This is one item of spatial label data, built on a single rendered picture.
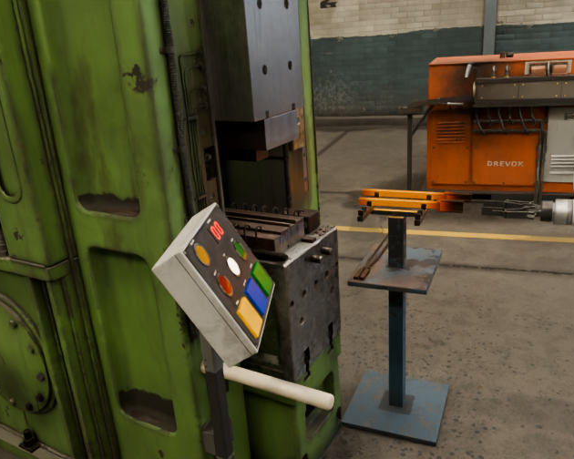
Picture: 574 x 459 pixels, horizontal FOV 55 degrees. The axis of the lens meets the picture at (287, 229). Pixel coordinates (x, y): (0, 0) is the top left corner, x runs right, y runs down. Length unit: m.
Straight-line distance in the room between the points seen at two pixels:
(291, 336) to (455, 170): 3.71
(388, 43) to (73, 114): 7.85
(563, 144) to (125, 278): 4.20
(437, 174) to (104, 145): 4.01
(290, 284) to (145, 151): 0.62
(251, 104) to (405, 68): 7.77
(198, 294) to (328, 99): 8.56
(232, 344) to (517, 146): 4.33
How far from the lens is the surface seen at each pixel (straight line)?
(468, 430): 2.53
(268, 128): 1.68
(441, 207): 2.13
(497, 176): 5.33
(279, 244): 1.79
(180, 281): 1.16
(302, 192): 2.18
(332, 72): 9.54
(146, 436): 2.13
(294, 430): 2.09
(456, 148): 5.28
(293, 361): 1.90
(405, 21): 9.28
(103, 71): 1.69
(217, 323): 1.19
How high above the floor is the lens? 1.61
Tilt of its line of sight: 20 degrees down
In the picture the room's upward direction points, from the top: 4 degrees counter-clockwise
